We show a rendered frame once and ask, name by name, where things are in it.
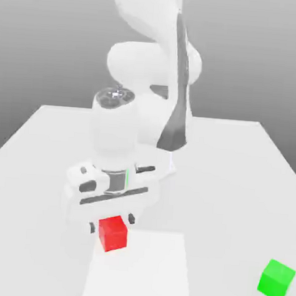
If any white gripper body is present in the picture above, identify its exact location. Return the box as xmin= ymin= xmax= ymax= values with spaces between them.
xmin=61 ymin=173 xmax=162 ymax=233

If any small red cube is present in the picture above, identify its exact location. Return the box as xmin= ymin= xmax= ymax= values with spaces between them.
xmin=96 ymin=213 xmax=130 ymax=254

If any small green cube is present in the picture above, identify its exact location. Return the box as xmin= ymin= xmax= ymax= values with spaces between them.
xmin=256 ymin=257 xmax=296 ymax=296

